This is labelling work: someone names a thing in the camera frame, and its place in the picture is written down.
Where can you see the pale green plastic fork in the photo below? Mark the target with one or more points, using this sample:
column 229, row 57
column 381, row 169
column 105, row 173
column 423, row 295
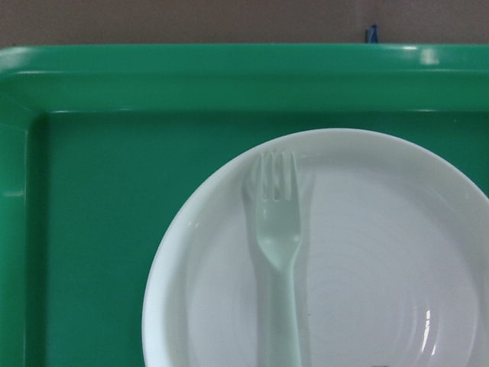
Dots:
column 275, row 231

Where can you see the green plastic tray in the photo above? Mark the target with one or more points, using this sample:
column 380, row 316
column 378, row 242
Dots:
column 101, row 146

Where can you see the white round plate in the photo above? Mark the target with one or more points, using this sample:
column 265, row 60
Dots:
column 392, row 270

